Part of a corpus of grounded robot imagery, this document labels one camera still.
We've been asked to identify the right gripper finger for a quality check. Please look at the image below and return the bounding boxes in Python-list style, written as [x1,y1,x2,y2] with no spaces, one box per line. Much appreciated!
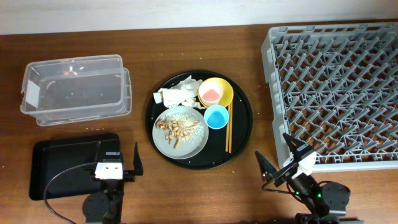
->
[282,133,308,156]
[255,151,277,181]

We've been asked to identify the blue cup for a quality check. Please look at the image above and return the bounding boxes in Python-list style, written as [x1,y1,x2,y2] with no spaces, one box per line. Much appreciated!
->
[204,105,229,129]

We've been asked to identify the white tissue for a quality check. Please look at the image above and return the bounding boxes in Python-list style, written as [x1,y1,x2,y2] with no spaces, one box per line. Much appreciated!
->
[157,75,205,110]

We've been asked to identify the pink cup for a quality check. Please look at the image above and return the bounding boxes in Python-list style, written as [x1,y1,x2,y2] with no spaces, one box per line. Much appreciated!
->
[198,80,223,106]

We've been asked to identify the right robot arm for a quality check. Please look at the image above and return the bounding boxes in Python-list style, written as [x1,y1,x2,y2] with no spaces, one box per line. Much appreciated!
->
[255,133,363,223]

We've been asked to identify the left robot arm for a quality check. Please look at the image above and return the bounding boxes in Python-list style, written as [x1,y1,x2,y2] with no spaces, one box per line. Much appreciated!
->
[82,144,144,224]

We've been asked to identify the grey dishwasher rack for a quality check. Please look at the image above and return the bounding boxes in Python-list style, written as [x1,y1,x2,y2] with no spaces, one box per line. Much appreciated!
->
[261,22,397,172]

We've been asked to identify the black rectangular tray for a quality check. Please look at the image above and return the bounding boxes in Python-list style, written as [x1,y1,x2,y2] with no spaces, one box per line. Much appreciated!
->
[29,133,120,201]

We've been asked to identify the food scraps on plate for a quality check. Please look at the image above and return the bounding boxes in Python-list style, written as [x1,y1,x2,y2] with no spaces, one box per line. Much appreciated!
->
[155,117,199,149]

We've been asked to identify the left wooden chopstick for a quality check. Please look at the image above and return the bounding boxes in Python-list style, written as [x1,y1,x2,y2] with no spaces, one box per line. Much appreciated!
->
[225,102,232,153]

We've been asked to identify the clear plastic bin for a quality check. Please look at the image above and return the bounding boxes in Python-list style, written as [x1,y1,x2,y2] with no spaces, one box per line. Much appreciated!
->
[20,54,132,126]

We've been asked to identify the grey plate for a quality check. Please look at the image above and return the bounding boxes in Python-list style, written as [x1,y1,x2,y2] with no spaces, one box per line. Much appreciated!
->
[152,106,209,160]

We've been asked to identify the small bottle with white cap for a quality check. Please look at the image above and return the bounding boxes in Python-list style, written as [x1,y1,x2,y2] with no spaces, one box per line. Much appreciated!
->
[153,92,164,104]

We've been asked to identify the yellow bowl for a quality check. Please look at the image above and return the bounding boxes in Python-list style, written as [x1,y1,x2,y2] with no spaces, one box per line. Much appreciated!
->
[198,77,234,108]

